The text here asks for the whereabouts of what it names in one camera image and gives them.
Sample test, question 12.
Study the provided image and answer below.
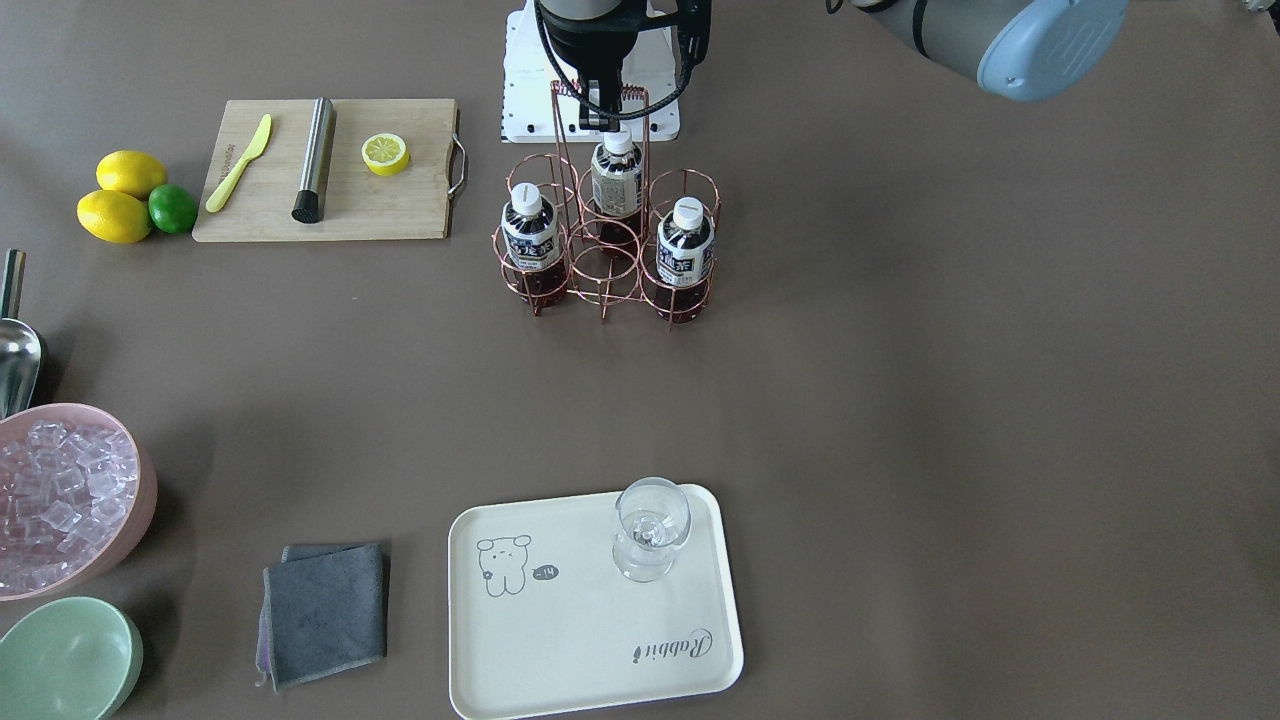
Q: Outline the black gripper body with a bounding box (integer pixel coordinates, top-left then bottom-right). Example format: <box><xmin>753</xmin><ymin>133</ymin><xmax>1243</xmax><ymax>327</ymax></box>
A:
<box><xmin>538</xmin><ymin>12</ymin><xmax>649</xmax><ymax>96</ymax></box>

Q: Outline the copper wire bottle basket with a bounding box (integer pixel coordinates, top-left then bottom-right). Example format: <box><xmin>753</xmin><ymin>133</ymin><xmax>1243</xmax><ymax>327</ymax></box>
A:
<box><xmin>492</xmin><ymin>119</ymin><xmax>722</xmax><ymax>325</ymax></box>

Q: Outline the tea bottle white cap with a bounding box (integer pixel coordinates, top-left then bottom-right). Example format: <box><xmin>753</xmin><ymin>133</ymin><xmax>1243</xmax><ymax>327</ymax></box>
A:
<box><xmin>590</xmin><ymin>126</ymin><xmax>645</xmax><ymax>256</ymax></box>
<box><xmin>500</xmin><ymin>182</ymin><xmax>568</xmax><ymax>309</ymax></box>
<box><xmin>640</xmin><ymin>196</ymin><xmax>717</xmax><ymax>323</ymax></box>

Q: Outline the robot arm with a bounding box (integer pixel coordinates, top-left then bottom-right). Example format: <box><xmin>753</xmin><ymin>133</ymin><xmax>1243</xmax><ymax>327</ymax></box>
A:
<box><xmin>531</xmin><ymin>1</ymin><xmax>1129</xmax><ymax>131</ymax></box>

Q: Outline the half lemon slice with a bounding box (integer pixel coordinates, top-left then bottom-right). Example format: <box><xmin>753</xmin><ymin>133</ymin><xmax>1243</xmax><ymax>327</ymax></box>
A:
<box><xmin>360</xmin><ymin>133</ymin><xmax>410</xmax><ymax>177</ymax></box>

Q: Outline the bamboo cutting board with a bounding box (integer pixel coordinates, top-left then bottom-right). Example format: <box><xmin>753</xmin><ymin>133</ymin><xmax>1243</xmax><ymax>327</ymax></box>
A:
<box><xmin>192</xmin><ymin>99</ymin><xmax>460</xmax><ymax>243</ymax></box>

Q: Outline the steel muddler black tip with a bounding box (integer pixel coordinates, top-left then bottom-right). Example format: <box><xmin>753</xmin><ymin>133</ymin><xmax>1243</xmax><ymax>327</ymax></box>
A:
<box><xmin>291</xmin><ymin>97</ymin><xmax>337</xmax><ymax>224</ymax></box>

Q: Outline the clear wine glass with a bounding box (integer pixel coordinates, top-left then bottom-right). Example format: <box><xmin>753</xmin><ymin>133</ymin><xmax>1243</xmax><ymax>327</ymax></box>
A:
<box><xmin>612</xmin><ymin>477</ymin><xmax>692</xmax><ymax>583</ymax></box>

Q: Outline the yellow plastic knife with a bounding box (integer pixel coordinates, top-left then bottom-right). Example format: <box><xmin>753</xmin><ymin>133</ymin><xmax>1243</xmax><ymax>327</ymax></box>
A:
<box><xmin>204</xmin><ymin>114</ymin><xmax>273</xmax><ymax>213</ymax></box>

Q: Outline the green lime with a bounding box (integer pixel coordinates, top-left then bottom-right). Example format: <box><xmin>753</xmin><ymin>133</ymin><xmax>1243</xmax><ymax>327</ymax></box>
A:
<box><xmin>146</xmin><ymin>184</ymin><xmax>198</xmax><ymax>234</ymax></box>

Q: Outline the yellow lemon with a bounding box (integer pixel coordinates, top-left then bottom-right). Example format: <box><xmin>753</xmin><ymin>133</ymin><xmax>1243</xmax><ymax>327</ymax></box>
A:
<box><xmin>95</xmin><ymin>149</ymin><xmax>168</xmax><ymax>201</ymax></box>
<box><xmin>76</xmin><ymin>190</ymin><xmax>152</xmax><ymax>243</ymax></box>

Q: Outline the cream rabbit tray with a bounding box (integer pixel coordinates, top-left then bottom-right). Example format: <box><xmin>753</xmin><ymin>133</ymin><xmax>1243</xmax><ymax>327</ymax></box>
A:
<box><xmin>448</xmin><ymin>484</ymin><xmax>745</xmax><ymax>719</ymax></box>

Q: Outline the grey folded cloth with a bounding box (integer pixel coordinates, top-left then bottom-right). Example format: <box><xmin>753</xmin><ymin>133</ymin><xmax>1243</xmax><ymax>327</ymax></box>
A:
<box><xmin>255</xmin><ymin>543</ymin><xmax>389</xmax><ymax>692</ymax></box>

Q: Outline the steel ice scoop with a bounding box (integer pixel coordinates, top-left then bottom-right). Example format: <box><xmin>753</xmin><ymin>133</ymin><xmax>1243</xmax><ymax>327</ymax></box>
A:
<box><xmin>1</xmin><ymin>249</ymin><xmax>45</xmax><ymax>419</ymax></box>

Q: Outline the pink bowl of ice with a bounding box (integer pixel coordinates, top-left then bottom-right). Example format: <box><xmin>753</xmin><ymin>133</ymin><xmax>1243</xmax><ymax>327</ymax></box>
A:
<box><xmin>1</xmin><ymin>404</ymin><xmax>157</xmax><ymax>602</ymax></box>

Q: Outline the green bowl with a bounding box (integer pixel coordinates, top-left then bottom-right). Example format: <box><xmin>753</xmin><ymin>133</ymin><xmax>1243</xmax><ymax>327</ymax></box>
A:
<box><xmin>1</xmin><ymin>596</ymin><xmax>145</xmax><ymax>719</ymax></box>

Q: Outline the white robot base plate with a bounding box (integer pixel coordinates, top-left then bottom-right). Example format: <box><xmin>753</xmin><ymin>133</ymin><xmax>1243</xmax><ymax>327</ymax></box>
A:
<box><xmin>500</xmin><ymin>1</ymin><xmax>680</xmax><ymax>145</ymax></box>

